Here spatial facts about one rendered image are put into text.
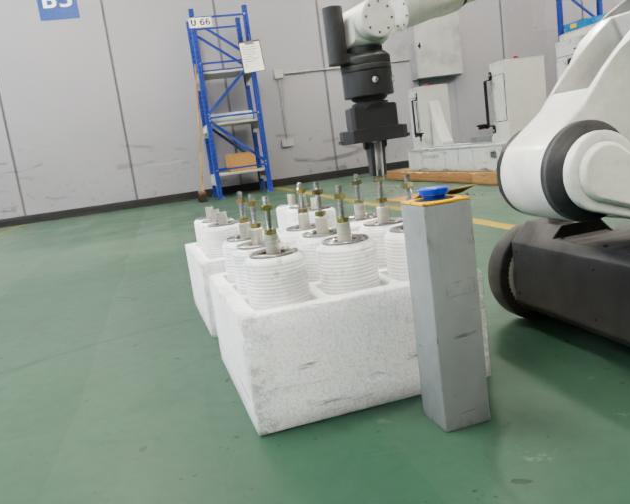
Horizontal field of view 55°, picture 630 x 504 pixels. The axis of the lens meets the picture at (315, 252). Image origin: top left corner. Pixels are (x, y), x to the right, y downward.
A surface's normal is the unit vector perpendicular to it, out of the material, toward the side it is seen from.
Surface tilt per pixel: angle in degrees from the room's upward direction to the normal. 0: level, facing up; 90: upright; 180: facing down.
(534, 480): 0
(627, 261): 46
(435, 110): 67
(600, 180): 90
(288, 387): 90
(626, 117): 90
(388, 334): 90
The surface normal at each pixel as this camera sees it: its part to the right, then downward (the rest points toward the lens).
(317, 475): -0.13, -0.98
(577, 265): -0.96, 0.17
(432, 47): 0.25, 0.13
